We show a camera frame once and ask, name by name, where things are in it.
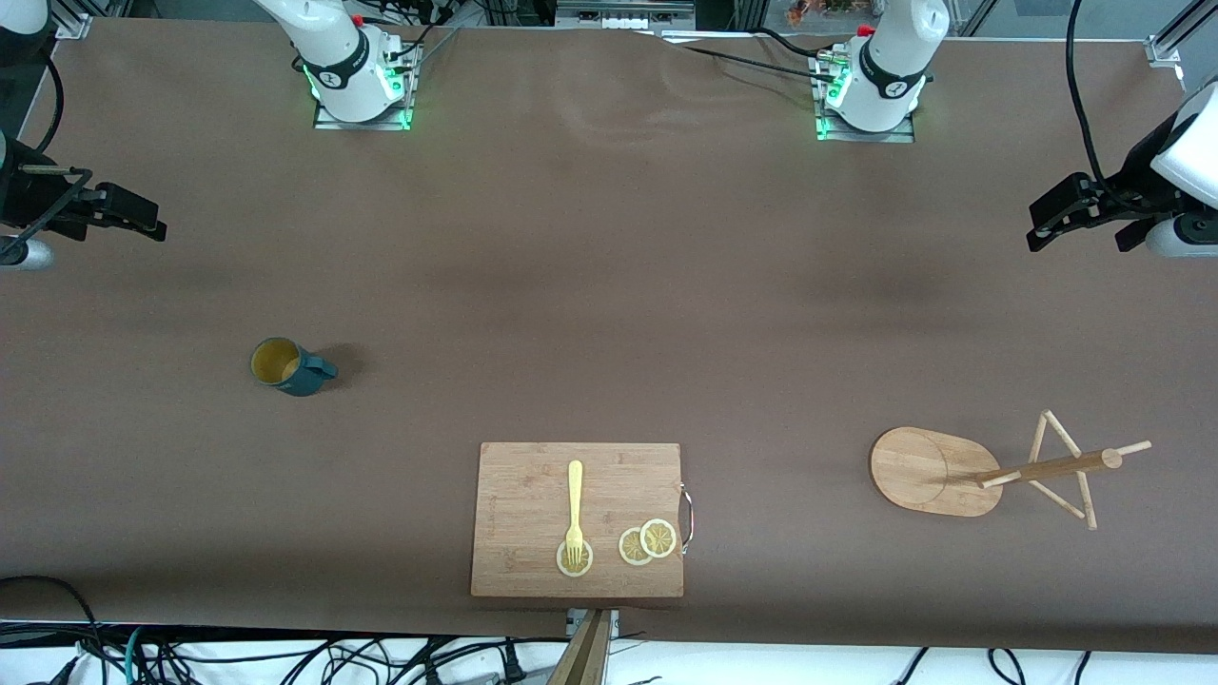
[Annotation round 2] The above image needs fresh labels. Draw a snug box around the teal mug with yellow inside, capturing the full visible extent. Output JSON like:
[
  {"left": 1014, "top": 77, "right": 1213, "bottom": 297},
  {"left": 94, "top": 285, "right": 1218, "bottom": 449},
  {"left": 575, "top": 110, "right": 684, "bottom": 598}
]
[{"left": 250, "top": 337, "right": 339, "bottom": 398}]

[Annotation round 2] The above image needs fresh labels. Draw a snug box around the wooden mug rack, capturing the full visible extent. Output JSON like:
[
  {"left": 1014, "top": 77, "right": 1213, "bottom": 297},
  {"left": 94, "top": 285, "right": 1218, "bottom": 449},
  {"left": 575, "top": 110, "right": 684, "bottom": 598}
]
[{"left": 869, "top": 409, "right": 1153, "bottom": 532}]

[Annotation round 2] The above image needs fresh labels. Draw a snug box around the orange background object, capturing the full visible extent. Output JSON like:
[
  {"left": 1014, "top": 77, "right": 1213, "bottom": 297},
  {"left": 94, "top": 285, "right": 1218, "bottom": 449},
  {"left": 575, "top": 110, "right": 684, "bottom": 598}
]
[{"left": 784, "top": 0, "right": 859, "bottom": 27}]

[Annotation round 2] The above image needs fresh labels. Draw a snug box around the brown table cover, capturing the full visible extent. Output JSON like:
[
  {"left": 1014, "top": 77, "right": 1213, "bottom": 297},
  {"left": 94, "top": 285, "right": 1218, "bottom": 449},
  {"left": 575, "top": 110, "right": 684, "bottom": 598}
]
[{"left": 0, "top": 17, "right": 1218, "bottom": 657}]

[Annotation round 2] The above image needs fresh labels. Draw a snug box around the grey power strip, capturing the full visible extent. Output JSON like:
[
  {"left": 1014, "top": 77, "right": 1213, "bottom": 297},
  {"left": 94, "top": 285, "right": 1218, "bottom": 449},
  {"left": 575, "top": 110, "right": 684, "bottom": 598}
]
[{"left": 555, "top": 0, "right": 697, "bottom": 31}]

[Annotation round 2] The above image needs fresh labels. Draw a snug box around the yellow plastic fork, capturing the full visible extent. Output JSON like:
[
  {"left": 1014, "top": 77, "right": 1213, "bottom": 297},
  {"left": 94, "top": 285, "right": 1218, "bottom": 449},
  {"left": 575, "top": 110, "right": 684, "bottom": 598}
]
[{"left": 565, "top": 460, "right": 586, "bottom": 568}]

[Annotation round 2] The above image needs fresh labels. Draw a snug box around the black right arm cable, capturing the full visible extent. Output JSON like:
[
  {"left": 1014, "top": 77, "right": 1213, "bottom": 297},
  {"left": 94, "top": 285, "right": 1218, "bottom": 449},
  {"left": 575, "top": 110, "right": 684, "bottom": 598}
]
[{"left": 0, "top": 55, "right": 94, "bottom": 265}]

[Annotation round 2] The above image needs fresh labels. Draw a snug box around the aluminium frame profile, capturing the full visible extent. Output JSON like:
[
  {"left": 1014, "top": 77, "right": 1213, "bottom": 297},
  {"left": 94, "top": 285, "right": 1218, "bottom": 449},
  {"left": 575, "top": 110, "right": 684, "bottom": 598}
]
[
  {"left": 1145, "top": 0, "right": 1218, "bottom": 68},
  {"left": 52, "top": 0, "right": 93, "bottom": 41}
]

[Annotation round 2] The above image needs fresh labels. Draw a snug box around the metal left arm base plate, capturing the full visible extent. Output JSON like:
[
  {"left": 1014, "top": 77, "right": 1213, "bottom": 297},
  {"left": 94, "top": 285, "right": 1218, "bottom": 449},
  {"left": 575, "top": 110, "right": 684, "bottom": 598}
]
[{"left": 812, "top": 48, "right": 920, "bottom": 145}]

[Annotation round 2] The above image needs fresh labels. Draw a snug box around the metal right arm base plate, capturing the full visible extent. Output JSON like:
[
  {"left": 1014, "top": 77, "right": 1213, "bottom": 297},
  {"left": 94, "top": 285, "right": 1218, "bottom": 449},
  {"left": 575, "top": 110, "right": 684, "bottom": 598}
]
[{"left": 313, "top": 42, "right": 423, "bottom": 132}]

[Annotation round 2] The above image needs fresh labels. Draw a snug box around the short black table cable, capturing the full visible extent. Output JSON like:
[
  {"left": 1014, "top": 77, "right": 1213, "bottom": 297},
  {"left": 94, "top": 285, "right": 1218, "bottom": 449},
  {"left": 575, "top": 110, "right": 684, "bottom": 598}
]
[{"left": 756, "top": 27, "right": 843, "bottom": 61}]

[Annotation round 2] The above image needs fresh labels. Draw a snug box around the long black table cable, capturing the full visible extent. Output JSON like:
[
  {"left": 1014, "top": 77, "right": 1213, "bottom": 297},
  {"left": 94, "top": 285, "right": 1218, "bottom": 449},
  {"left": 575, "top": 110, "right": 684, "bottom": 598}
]
[{"left": 657, "top": 33, "right": 843, "bottom": 87}]

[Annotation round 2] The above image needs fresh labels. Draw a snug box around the black looping floor cable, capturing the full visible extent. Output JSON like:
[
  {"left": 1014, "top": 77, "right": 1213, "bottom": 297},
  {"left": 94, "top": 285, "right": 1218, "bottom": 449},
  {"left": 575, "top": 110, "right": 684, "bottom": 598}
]
[{"left": 0, "top": 575, "right": 104, "bottom": 685}]

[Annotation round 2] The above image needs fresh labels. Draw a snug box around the teal cable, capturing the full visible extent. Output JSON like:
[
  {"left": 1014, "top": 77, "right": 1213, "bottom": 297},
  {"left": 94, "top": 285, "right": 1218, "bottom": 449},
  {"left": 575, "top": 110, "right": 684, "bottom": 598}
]
[{"left": 121, "top": 625, "right": 153, "bottom": 685}]

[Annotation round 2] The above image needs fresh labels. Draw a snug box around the bamboo cutting board, metal handle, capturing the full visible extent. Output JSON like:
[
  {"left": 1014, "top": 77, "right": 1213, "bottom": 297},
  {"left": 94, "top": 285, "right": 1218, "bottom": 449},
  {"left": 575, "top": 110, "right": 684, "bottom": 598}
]
[{"left": 470, "top": 441, "right": 695, "bottom": 599}]

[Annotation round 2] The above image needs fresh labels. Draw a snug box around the small metal bracket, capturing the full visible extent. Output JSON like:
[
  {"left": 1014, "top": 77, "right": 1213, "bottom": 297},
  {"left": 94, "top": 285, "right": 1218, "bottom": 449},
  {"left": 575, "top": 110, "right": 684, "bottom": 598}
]
[{"left": 566, "top": 608, "right": 621, "bottom": 639}]

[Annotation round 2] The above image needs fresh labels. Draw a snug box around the wooden post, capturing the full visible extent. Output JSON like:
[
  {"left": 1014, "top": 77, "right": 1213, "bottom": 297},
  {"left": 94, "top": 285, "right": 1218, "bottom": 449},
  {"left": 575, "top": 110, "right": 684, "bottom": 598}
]
[{"left": 547, "top": 609, "right": 612, "bottom": 685}]

